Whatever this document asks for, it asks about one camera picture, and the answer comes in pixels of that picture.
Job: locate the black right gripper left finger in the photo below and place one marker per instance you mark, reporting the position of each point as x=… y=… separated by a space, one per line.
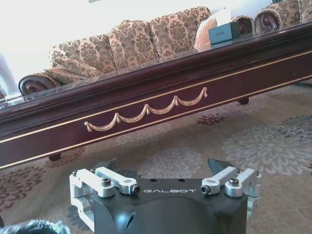
x=102 y=181

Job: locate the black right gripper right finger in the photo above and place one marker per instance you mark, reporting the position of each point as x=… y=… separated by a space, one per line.
x=231 y=180

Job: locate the trash bin with plastic liner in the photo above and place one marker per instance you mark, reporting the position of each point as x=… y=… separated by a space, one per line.
x=34 y=226

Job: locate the floral patterned carpet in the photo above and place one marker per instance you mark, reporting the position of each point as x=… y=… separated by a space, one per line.
x=219 y=146

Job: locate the dark wooden coffee table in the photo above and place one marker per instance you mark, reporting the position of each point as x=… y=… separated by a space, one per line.
x=151 y=102

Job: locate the floral patterned sofa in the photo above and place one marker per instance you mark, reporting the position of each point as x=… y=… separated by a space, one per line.
x=117 y=46

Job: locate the green tissue box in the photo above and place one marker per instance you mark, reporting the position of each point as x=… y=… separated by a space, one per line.
x=222 y=34

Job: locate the checked orange cushion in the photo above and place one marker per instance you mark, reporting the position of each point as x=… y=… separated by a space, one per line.
x=206 y=30

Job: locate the floral patterned armchair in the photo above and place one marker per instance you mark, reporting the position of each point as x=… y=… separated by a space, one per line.
x=280 y=14

